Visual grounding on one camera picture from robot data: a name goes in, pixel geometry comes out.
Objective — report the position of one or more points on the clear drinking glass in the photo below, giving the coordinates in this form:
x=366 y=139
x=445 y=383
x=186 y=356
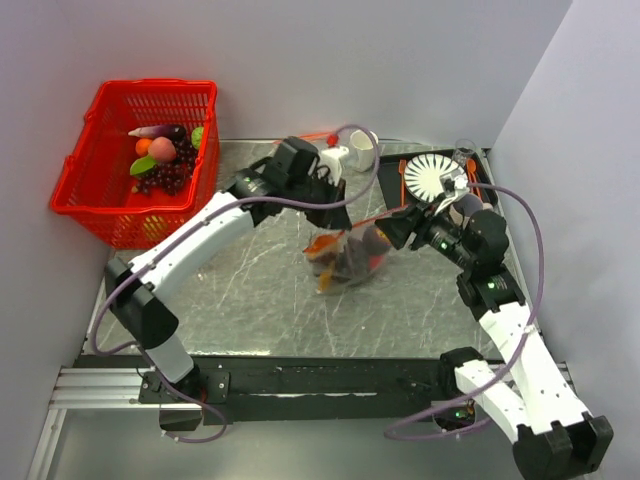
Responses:
x=464 y=149

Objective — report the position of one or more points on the beige mug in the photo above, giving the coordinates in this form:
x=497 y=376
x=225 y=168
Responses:
x=461 y=211

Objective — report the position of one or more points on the striped white plate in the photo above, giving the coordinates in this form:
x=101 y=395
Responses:
x=423 y=176

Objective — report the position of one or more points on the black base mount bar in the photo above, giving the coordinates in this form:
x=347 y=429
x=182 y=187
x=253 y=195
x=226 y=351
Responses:
x=254 y=389

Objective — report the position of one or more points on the green lime toy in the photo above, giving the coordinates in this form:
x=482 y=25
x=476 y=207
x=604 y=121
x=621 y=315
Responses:
x=197 y=137

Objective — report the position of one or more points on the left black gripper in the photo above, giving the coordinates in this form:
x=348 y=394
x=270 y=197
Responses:
x=334 y=218

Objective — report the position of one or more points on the white mug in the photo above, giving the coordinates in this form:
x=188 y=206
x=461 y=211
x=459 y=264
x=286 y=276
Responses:
x=362 y=150

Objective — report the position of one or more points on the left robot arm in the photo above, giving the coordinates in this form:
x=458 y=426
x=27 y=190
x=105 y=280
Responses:
x=137 y=291

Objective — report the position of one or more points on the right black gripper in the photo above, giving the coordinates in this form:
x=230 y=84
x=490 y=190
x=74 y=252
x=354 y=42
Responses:
x=419 y=221

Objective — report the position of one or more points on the green leaf toy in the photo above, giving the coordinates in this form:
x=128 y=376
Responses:
x=142 y=165

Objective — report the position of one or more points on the purple grapes toy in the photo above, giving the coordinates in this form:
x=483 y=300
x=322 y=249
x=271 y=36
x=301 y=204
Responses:
x=171 y=177

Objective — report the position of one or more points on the black tray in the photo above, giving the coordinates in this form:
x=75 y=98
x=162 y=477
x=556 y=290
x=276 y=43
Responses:
x=389 y=177

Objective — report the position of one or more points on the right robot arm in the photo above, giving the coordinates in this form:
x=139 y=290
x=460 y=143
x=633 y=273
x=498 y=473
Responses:
x=552 y=432

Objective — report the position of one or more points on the red plastic basket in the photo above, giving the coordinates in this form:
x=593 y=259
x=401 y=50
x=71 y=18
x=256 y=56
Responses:
x=95 y=187

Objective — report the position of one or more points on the purple eggplant toy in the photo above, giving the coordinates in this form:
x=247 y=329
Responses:
x=173 y=132

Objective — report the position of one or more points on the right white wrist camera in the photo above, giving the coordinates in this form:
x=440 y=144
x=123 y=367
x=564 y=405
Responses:
x=454 y=189

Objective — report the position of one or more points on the dark red apple toy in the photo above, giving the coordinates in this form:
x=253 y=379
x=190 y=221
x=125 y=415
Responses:
x=375 y=242

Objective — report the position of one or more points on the orange plastic fork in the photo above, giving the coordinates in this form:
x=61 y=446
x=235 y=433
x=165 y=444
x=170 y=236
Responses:
x=401 y=171

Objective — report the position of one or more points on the orange plastic spoon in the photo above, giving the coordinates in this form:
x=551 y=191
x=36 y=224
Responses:
x=472 y=176

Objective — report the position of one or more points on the clear zip bag orange zipper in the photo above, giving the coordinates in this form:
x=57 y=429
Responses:
x=353 y=261

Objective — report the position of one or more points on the small orange fruit toy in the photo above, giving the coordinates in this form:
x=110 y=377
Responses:
x=142 y=147

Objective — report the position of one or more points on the pink peach toy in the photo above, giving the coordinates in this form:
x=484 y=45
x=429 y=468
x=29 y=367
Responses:
x=162 y=150

